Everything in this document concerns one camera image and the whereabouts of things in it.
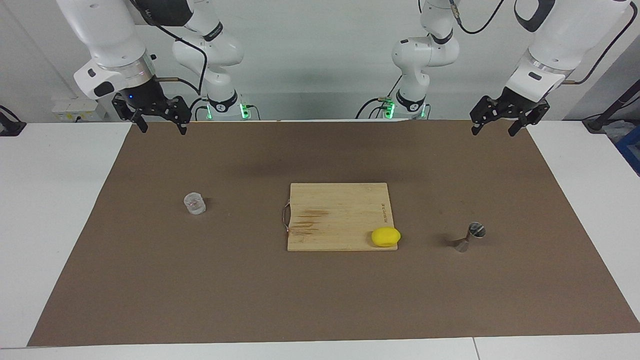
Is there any steel jigger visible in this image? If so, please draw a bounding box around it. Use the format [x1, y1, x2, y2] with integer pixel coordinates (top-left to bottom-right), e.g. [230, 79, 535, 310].
[452, 222, 487, 253]

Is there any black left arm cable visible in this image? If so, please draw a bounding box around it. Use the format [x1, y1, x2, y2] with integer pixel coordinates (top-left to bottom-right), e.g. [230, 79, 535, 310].
[447, 0, 639, 86]

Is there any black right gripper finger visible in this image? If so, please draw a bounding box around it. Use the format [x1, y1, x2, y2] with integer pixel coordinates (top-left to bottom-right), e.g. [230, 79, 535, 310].
[112, 93, 149, 134]
[167, 96, 192, 136]

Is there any blue box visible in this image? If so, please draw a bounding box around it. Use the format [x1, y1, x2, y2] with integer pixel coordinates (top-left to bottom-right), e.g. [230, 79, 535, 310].
[615, 125, 640, 176]

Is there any yellow lemon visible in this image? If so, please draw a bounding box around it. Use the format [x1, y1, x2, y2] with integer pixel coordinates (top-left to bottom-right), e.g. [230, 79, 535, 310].
[371, 227, 402, 248]

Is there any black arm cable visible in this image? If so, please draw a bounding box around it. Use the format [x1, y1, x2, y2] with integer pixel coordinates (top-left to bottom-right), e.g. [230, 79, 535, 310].
[447, 0, 639, 86]
[132, 0, 208, 97]

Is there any small clear glass cup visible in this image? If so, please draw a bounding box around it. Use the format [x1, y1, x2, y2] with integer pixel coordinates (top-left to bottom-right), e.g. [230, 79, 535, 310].
[183, 192, 207, 216]

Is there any white wall socket strip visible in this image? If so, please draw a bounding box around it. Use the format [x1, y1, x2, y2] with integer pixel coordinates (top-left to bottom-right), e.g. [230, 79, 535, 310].
[51, 97, 108, 122]

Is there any black base cable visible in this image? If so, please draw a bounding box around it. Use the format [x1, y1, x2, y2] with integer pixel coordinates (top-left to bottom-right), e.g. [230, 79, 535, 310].
[187, 96, 209, 121]
[355, 74, 405, 120]

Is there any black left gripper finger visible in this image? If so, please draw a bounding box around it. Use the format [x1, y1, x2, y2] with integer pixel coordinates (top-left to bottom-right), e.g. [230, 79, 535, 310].
[507, 100, 551, 138]
[469, 96, 501, 137]

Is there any black tripod leg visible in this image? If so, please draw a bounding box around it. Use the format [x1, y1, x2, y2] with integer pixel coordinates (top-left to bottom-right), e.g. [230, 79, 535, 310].
[582, 82, 640, 133]

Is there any brown table mat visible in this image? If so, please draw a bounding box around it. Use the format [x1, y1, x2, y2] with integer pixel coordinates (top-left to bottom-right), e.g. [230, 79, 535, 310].
[27, 119, 640, 347]

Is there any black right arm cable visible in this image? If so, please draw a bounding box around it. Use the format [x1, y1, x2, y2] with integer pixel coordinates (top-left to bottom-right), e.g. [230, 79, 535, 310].
[132, 0, 208, 97]

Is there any wooden cutting board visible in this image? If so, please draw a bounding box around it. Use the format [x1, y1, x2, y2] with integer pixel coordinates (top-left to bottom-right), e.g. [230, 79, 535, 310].
[282, 182, 399, 252]

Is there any black stand foot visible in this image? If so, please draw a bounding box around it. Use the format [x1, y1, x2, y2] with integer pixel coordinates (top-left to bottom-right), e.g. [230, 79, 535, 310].
[0, 105, 27, 137]

